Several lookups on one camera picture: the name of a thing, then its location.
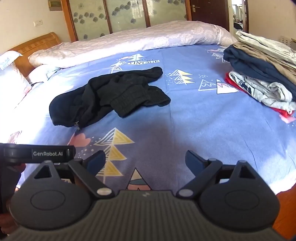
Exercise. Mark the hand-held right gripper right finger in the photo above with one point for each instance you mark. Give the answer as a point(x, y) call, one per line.
point(194, 162)

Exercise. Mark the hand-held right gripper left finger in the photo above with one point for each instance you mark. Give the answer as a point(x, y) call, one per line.
point(97, 160)

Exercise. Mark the black pants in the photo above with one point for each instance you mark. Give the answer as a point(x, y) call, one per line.
point(111, 95)

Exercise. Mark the blue printed bedsheet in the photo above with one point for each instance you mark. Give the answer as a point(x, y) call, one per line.
point(185, 115)

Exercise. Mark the white pillow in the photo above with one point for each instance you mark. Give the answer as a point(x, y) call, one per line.
point(11, 88)
point(41, 73)
point(9, 59)

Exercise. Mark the grey folded shirt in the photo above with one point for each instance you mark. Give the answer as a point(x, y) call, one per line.
point(261, 89)

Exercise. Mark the wooden headboard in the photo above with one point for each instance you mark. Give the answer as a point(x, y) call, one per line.
point(34, 46)

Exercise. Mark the navy folded garment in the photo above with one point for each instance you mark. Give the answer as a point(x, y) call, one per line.
point(252, 63)

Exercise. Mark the khaki folded garment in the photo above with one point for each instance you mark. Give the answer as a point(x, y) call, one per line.
point(261, 56)

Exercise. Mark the white quilt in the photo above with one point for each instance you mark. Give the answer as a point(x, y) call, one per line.
point(138, 39)

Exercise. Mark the cream folded garment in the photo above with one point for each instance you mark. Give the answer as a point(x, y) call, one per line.
point(263, 44)

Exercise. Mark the dark wooden door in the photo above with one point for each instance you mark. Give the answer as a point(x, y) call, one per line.
point(212, 14)

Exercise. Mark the wooden wardrobe with glass doors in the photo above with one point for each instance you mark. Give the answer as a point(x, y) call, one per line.
point(129, 14)

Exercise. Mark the white wall switch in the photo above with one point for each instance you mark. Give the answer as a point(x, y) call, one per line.
point(38, 23)

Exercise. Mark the framed wall panel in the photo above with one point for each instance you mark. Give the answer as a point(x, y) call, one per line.
point(54, 4)

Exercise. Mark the white wall-mounted box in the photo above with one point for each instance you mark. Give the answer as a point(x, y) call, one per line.
point(288, 41)

